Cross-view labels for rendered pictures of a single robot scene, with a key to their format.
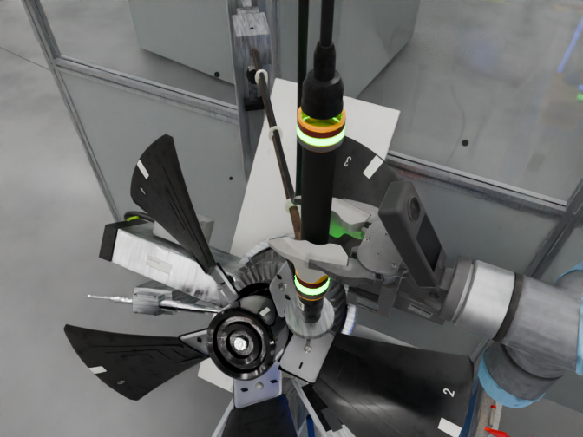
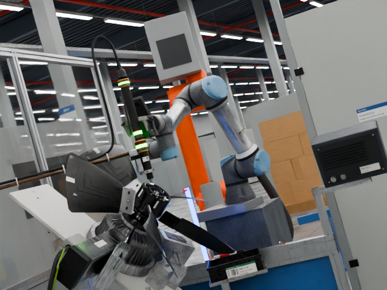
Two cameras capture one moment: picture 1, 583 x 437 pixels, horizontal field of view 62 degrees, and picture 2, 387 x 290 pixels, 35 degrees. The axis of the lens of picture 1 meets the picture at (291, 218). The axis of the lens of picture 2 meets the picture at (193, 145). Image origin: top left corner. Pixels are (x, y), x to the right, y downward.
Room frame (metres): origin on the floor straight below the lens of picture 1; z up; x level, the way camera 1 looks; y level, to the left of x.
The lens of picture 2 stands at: (0.40, 2.33, 1.30)
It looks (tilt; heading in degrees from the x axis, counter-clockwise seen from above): 1 degrees up; 264
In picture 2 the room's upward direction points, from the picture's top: 16 degrees counter-clockwise
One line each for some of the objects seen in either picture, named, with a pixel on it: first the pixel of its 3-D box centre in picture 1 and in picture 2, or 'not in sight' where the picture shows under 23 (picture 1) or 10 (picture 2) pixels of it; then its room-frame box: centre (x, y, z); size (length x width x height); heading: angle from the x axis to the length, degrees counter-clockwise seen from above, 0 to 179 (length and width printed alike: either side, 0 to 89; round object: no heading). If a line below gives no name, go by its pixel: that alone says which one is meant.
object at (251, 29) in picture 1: (251, 37); not in sight; (0.97, 0.09, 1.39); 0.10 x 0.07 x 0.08; 10
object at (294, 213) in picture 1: (275, 134); (63, 171); (0.65, 0.03, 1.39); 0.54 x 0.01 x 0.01; 10
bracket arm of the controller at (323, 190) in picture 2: not in sight; (341, 184); (-0.37, -0.09, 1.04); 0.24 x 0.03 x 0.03; 155
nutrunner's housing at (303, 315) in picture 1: (314, 229); (134, 121); (0.35, -0.03, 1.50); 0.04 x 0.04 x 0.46
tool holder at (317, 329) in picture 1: (309, 294); (143, 160); (0.36, -0.02, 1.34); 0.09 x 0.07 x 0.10; 10
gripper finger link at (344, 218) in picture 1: (330, 220); (128, 129); (0.38, -0.05, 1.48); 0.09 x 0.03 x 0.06; 49
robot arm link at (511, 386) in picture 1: (528, 355); (164, 147); (0.25, -0.28, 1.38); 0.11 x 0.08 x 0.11; 129
